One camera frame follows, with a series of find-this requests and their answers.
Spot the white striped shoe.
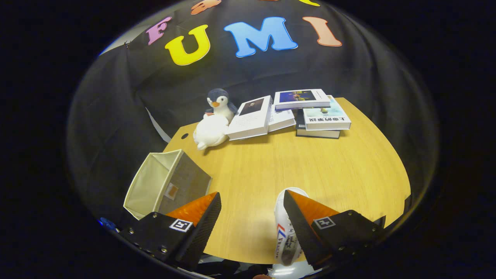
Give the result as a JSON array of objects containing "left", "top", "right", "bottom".
[{"left": 274, "top": 188, "right": 310, "bottom": 267}]

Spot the dark grey book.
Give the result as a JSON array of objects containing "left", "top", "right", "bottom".
[{"left": 295, "top": 109, "right": 341, "bottom": 139}]

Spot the thin white book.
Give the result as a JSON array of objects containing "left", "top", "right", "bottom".
[{"left": 267, "top": 108, "right": 297, "bottom": 132}]

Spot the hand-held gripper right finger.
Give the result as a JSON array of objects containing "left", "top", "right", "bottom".
[{"left": 283, "top": 189, "right": 386, "bottom": 268}]

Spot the grey fabric storage box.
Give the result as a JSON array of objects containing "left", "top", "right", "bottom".
[{"left": 123, "top": 149, "right": 213, "bottom": 220}]

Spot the white plush toy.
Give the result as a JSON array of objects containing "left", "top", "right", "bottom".
[{"left": 193, "top": 114, "right": 230, "bottom": 151}]

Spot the book with pale green cover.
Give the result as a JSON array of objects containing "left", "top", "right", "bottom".
[{"left": 303, "top": 95, "right": 352, "bottom": 131}]

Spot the white book with dark portrait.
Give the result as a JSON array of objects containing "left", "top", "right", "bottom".
[{"left": 225, "top": 95, "right": 274, "bottom": 141}]

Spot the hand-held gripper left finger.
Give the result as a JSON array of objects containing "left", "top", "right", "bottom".
[{"left": 118, "top": 191, "right": 222, "bottom": 271}]

